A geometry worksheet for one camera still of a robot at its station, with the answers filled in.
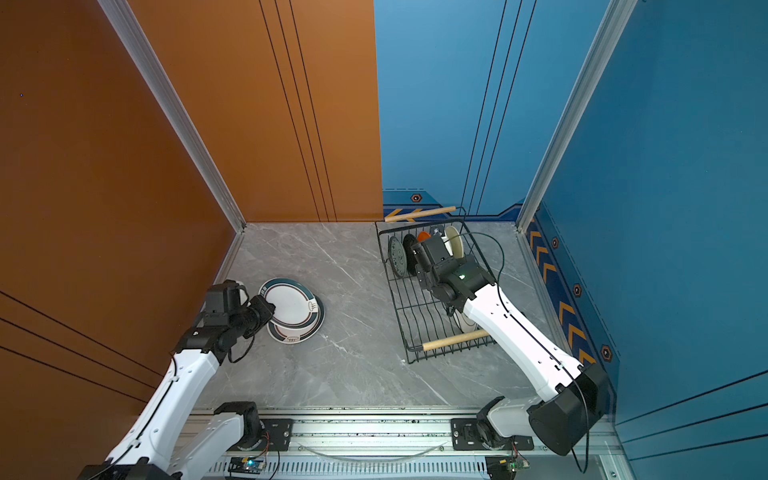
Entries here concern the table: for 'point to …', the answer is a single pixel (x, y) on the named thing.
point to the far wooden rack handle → (419, 214)
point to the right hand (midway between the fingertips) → (443, 266)
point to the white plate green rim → (295, 302)
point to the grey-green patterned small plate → (398, 256)
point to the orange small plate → (422, 236)
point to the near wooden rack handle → (454, 340)
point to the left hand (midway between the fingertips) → (276, 301)
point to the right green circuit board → (504, 467)
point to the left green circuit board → (246, 465)
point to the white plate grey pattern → (463, 324)
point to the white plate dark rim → (293, 336)
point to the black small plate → (409, 240)
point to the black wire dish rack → (427, 330)
